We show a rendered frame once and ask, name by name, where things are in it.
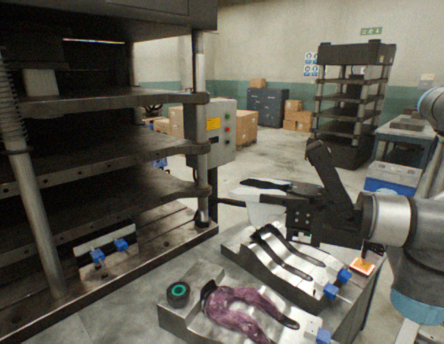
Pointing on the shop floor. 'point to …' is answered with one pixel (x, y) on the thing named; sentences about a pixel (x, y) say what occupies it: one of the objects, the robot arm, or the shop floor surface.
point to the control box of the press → (222, 154)
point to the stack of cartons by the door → (296, 117)
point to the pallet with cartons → (246, 128)
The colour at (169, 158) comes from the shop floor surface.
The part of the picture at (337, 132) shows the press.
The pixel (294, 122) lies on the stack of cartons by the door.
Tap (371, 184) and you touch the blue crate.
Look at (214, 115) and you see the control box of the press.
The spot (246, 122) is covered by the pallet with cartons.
